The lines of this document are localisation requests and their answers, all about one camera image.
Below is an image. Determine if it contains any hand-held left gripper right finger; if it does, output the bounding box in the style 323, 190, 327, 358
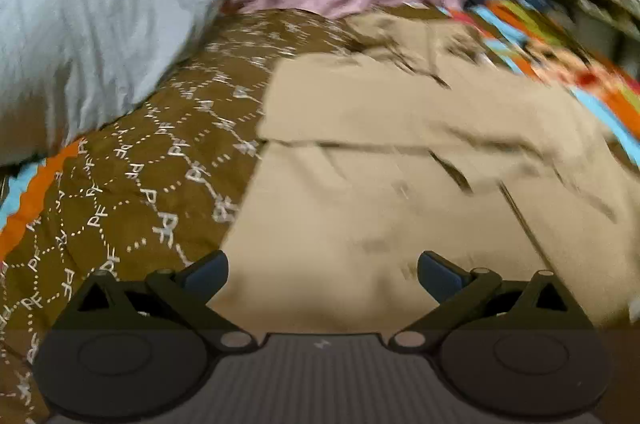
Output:
389, 250, 596, 352

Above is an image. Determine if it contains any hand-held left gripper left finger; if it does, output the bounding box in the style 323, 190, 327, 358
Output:
59, 250, 259, 352

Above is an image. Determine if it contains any beige large garment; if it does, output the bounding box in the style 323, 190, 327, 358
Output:
206, 7, 640, 336

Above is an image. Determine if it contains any colourful printed blanket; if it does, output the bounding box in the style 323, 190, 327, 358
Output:
0, 0, 640, 421

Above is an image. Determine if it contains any grey pillow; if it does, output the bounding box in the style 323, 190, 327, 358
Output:
0, 0, 240, 169

